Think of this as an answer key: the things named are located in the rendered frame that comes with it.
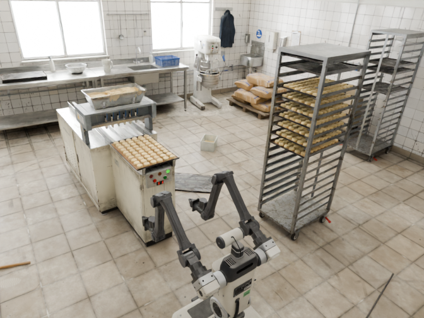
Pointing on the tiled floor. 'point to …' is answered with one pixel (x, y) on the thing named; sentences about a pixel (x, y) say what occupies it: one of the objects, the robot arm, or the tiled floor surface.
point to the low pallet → (250, 108)
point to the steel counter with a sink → (62, 75)
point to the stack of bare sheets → (193, 183)
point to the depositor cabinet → (93, 158)
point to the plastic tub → (209, 142)
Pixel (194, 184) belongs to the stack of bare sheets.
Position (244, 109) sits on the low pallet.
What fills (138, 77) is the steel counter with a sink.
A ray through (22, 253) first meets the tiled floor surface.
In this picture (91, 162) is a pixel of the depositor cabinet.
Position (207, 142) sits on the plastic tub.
